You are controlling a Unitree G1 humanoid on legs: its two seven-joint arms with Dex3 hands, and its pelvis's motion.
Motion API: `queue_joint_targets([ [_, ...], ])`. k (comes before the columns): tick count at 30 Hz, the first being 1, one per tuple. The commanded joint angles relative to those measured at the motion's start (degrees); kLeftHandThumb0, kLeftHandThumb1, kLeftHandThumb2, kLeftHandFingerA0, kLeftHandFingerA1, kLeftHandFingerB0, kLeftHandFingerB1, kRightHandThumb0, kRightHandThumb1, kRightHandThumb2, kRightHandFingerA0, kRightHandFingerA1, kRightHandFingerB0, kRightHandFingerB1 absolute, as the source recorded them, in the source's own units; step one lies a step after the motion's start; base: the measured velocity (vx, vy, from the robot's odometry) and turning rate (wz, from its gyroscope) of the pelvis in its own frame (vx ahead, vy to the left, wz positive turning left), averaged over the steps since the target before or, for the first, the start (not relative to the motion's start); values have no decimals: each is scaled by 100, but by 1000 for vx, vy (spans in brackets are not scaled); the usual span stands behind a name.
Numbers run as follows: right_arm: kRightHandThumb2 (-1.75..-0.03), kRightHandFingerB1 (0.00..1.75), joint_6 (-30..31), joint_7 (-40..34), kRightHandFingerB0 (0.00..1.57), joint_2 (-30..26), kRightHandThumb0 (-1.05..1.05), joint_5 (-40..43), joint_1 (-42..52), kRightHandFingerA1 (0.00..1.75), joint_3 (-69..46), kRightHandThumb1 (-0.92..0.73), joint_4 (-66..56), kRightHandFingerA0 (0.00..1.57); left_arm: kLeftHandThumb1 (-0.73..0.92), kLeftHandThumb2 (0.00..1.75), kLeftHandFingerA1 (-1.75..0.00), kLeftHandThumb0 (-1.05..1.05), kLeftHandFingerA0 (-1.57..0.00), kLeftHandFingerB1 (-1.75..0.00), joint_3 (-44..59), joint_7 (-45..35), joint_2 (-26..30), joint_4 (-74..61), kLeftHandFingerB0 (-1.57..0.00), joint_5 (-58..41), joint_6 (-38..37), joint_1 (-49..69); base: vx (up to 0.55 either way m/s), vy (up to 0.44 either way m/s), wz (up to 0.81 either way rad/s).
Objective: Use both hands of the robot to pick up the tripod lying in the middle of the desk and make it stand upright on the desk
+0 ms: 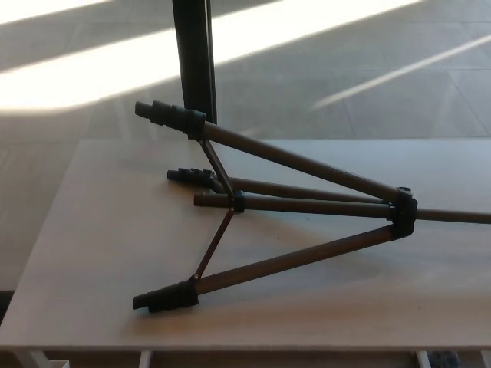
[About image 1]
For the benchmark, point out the black vertical pillar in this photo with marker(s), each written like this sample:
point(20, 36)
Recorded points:
point(192, 57)

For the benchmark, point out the brown tripod with black joints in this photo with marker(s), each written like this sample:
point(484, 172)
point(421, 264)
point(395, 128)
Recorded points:
point(307, 161)

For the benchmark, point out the white table leg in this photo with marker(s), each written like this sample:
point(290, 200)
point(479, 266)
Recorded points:
point(422, 361)
point(145, 360)
point(32, 360)

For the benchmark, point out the white box under table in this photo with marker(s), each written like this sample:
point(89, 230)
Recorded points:
point(57, 364)

